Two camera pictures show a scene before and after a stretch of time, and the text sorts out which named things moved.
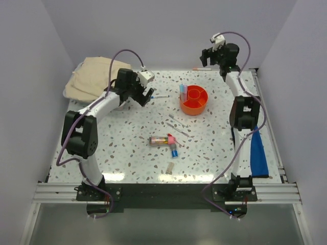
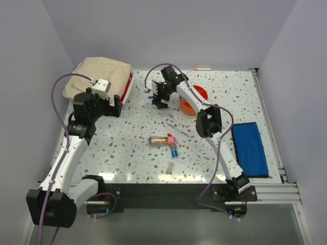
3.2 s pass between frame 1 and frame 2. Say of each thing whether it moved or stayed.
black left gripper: moved
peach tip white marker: stayed
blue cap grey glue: stayed
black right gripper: moved
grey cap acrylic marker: stayed
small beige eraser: stayed
